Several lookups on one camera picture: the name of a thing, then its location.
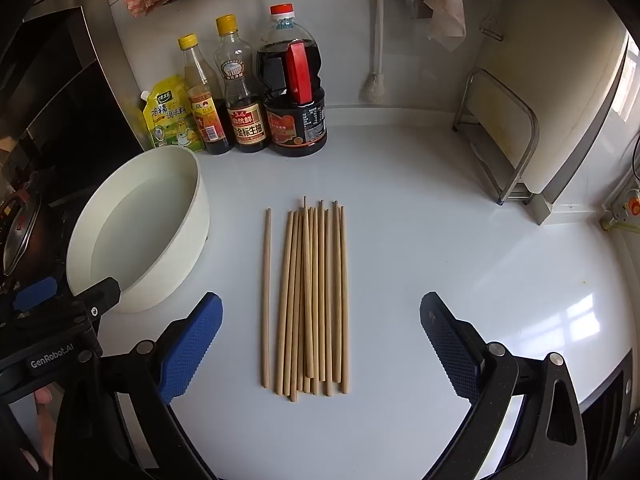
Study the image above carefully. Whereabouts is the window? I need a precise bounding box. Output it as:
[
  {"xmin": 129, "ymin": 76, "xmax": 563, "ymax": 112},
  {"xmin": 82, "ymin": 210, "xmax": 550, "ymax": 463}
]
[{"xmin": 612, "ymin": 35, "xmax": 640, "ymax": 121}]

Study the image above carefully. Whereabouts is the dark pot with lid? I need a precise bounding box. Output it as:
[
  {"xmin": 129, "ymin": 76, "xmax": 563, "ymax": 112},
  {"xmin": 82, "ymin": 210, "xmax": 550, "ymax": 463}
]
[{"xmin": 0, "ymin": 180, "xmax": 56, "ymax": 281}]

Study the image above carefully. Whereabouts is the metal cutting board rack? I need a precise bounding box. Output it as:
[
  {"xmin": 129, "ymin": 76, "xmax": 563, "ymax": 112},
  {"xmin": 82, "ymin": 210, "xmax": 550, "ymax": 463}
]
[{"xmin": 452, "ymin": 67, "xmax": 541, "ymax": 206}]

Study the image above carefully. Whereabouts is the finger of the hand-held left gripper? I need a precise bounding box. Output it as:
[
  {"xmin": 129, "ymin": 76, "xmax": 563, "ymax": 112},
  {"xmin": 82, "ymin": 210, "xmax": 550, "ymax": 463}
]
[
  {"xmin": 11, "ymin": 279, "xmax": 77, "ymax": 320},
  {"xmin": 74, "ymin": 276, "xmax": 122, "ymax": 329}
]

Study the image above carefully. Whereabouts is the person's left hand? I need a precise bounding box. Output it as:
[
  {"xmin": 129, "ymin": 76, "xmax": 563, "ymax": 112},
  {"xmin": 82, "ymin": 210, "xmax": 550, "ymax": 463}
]
[{"xmin": 33, "ymin": 385, "xmax": 56, "ymax": 467}]

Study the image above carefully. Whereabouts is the white plastic basin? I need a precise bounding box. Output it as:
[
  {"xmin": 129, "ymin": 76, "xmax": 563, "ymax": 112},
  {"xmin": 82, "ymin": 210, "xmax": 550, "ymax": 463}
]
[{"xmin": 66, "ymin": 146, "xmax": 211, "ymax": 315}]

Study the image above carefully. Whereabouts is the metal peeler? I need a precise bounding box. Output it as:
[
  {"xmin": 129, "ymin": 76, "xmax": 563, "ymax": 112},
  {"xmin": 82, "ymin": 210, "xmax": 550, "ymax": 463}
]
[{"xmin": 479, "ymin": 0, "xmax": 508, "ymax": 42}]

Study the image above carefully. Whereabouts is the large red-cap soy sauce jug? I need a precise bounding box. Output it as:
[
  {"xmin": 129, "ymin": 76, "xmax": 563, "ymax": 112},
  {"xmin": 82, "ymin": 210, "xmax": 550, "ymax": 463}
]
[{"xmin": 256, "ymin": 3, "xmax": 329, "ymax": 158}]

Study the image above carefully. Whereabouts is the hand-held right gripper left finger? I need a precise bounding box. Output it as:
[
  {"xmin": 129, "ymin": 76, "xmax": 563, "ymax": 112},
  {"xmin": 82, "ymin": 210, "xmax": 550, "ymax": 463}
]
[{"xmin": 52, "ymin": 291, "xmax": 224, "ymax": 480}]

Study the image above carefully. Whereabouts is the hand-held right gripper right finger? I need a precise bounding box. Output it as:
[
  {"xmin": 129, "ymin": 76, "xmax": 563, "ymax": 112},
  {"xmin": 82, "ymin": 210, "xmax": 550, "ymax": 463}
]
[{"xmin": 419, "ymin": 291, "xmax": 588, "ymax": 480}]

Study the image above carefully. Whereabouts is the wall socket with orange switch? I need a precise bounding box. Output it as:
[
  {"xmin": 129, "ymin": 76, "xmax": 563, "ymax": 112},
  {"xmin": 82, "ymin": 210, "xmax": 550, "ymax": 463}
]
[{"xmin": 597, "ymin": 170, "xmax": 640, "ymax": 236}]

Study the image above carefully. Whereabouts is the yellow seasoning pouch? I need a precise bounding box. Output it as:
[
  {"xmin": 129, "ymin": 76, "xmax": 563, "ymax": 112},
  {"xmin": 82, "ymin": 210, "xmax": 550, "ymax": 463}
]
[{"xmin": 137, "ymin": 75, "xmax": 206, "ymax": 153}]

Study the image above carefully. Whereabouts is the white cutting board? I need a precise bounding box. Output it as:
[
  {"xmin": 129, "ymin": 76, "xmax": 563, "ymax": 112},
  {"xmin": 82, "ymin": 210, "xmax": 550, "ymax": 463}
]
[{"xmin": 470, "ymin": 0, "xmax": 632, "ymax": 226}]

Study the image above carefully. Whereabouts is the small yellow-cap vinegar bottle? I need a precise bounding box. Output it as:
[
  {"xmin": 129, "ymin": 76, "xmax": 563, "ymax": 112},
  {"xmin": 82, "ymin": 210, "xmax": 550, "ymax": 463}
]
[{"xmin": 177, "ymin": 33, "xmax": 235, "ymax": 157}]

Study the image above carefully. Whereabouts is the yellow-cap soy sauce bottle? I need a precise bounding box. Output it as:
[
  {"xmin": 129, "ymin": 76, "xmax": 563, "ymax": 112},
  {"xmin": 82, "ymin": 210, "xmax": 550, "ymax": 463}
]
[{"xmin": 214, "ymin": 14, "xmax": 272, "ymax": 154}]

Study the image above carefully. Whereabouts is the black range hood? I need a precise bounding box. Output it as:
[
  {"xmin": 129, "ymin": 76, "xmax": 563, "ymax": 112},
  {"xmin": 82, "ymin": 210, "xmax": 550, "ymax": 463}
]
[{"xmin": 0, "ymin": 7, "xmax": 146, "ymax": 171}]

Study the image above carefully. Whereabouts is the white hanging rag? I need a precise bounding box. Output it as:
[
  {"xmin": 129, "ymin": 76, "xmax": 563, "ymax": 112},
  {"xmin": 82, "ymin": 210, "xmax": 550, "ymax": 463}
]
[{"xmin": 392, "ymin": 0, "xmax": 467, "ymax": 53}]

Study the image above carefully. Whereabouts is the white dish brush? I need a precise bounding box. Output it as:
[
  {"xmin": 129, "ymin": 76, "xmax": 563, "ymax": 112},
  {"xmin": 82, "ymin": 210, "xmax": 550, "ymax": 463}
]
[{"xmin": 359, "ymin": 0, "xmax": 387, "ymax": 102}]

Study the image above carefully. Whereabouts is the pile of wooden chopsticks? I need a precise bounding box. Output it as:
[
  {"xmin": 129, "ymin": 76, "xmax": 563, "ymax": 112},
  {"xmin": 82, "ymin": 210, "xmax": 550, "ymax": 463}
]
[{"xmin": 275, "ymin": 196, "xmax": 350, "ymax": 403}]

